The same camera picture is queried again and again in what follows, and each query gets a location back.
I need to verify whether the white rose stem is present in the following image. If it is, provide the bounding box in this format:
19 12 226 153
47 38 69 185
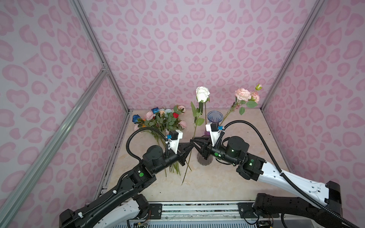
181 86 211 186

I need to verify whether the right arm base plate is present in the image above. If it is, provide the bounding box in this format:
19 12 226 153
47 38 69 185
237 202 258 219

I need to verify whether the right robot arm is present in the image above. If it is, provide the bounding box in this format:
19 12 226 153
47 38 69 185
190 136 344 228

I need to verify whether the dark blue rose stem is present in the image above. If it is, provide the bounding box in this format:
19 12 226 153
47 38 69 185
132 114 169 177

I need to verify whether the red rose stem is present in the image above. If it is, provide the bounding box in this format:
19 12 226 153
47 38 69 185
172 105 187 130

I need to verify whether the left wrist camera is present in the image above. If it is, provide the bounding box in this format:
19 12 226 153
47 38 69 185
166 130 183 154

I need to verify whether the diagonal aluminium frame bar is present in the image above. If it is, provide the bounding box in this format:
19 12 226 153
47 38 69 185
1 69 107 228

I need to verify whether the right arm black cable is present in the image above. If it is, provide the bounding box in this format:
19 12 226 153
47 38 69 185
221 120 353 228

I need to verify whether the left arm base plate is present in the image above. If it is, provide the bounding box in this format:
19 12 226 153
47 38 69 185
142 203 163 220

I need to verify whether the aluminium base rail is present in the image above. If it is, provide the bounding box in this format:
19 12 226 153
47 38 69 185
76 200 329 228

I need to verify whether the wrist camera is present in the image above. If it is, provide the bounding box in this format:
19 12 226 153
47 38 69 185
205 122 223 146
166 130 183 154

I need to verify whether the blue purple glass vase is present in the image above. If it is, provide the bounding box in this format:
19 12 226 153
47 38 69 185
207 111 223 123

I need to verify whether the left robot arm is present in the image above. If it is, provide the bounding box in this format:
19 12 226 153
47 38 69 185
59 142 194 228

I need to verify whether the maroon grey glass vase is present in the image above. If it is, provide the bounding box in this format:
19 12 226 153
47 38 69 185
197 153 213 166

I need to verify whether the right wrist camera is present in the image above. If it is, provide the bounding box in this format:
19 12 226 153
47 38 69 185
205 122 223 146

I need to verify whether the pink rose stem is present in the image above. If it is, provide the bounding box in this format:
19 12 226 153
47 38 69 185
220 84 263 125

